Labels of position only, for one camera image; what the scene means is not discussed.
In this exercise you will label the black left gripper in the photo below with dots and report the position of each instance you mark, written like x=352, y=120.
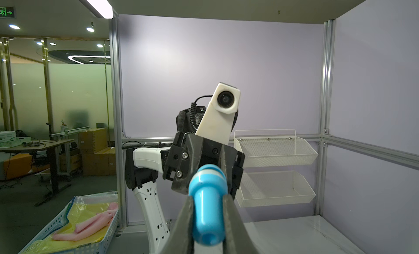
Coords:
x=187, y=154

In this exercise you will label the blue stamp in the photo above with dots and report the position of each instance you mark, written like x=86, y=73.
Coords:
x=207, y=187

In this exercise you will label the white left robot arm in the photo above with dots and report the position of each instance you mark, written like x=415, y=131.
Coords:
x=143, y=165

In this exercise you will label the white two-tier mesh shelf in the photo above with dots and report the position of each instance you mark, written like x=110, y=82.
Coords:
x=269, y=175

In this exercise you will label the blue plastic basket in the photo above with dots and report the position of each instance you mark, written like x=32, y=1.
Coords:
x=78, y=210

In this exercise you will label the stacked cardboard boxes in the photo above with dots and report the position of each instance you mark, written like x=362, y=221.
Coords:
x=98, y=159

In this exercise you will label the pink cloth in basket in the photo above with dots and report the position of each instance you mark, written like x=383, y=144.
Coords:
x=89, y=227

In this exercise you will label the yellow cloth in basket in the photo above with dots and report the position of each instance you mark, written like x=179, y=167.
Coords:
x=77, y=229

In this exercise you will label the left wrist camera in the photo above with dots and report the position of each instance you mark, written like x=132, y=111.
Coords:
x=217, y=122

